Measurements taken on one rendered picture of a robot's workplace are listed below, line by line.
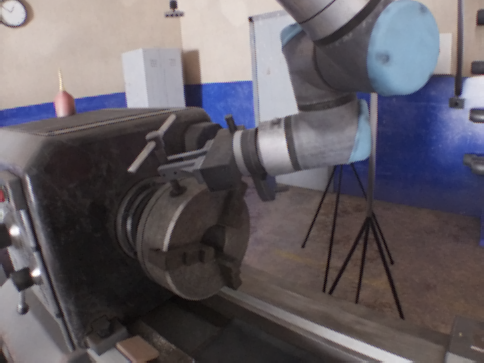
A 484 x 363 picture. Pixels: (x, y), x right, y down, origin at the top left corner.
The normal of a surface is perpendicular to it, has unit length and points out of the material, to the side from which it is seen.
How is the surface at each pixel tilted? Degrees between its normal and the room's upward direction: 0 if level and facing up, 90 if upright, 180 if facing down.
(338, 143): 96
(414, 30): 93
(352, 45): 123
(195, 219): 90
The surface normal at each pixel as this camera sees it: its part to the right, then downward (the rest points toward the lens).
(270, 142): -0.34, -0.07
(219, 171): -0.18, 0.56
